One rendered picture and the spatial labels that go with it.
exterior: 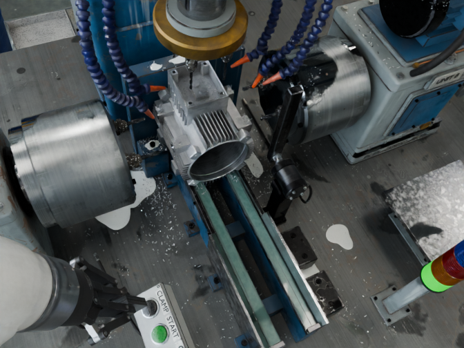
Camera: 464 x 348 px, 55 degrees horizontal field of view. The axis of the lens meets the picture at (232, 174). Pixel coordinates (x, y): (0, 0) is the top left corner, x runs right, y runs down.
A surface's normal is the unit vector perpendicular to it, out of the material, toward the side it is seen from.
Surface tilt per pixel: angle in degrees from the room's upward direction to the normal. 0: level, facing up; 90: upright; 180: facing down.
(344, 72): 24
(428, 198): 0
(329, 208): 0
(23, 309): 81
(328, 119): 73
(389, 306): 90
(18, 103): 0
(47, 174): 36
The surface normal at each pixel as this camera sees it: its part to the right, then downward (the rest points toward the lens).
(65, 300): 0.94, 0.13
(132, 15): 0.42, 0.80
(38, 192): 0.39, 0.30
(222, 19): 0.10, -0.51
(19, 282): 0.97, -0.12
